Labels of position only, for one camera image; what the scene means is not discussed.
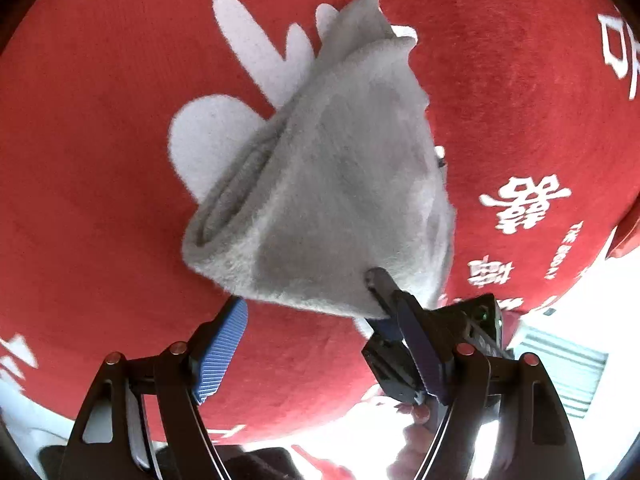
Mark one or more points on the white slatted panel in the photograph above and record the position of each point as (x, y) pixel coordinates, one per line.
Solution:
(565, 370)

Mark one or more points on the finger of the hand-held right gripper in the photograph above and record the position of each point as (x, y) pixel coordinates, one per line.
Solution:
(392, 370)
(382, 290)

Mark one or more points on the red printed blanket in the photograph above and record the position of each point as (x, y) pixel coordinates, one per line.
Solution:
(100, 160)

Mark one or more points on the red cushion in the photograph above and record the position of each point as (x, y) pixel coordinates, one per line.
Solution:
(627, 240)

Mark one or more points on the grey sweater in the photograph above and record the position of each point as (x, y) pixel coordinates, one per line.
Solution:
(325, 185)

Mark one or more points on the dark cloth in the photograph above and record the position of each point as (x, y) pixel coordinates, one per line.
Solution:
(265, 462)

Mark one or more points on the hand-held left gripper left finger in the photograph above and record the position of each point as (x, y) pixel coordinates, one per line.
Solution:
(220, 355)

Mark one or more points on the person's right hand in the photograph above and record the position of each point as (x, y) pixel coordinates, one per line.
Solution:
(417, 427)

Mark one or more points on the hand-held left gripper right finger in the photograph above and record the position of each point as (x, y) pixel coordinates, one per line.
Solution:
(425, 355)

